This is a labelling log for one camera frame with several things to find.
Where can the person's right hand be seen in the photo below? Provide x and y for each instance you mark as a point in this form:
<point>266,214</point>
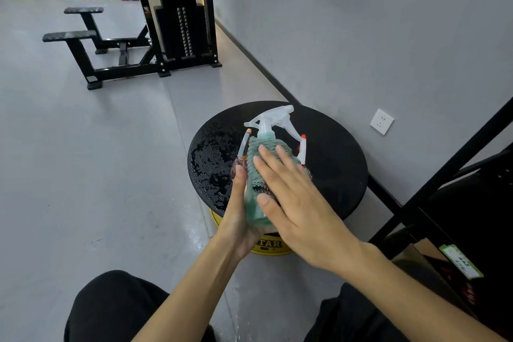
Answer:
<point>308,225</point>

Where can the person's left hand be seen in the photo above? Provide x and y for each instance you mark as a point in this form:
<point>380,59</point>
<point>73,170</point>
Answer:
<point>236,229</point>

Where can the green cleaning cloth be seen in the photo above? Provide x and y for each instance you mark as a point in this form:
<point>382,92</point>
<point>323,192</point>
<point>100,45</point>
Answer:
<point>256,161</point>

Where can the pink bottle orange white nozzle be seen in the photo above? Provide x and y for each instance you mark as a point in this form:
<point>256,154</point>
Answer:
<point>303,151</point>

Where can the pink spray bottle grey nozzle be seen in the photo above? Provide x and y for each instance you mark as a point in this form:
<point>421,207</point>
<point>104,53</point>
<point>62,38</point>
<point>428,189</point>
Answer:
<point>243,145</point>

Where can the green spray bottle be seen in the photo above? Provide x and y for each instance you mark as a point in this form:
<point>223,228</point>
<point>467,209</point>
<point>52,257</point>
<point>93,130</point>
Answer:
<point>272,117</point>

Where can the black metal rack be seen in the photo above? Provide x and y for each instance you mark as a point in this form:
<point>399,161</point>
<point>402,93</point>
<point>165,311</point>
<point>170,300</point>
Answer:
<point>461,209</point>

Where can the person's right forearm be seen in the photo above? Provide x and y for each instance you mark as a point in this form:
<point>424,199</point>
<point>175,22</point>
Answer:
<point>413,301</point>

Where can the person's left forearm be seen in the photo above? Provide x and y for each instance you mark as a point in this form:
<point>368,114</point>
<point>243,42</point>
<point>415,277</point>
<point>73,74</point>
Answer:
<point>188,297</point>

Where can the round black table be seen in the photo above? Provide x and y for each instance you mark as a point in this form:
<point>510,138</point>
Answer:
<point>336,177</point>

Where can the green white label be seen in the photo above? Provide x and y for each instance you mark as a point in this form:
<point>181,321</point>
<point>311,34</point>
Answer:
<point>461,261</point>

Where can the white wall socket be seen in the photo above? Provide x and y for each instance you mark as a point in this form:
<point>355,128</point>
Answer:
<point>382,122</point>

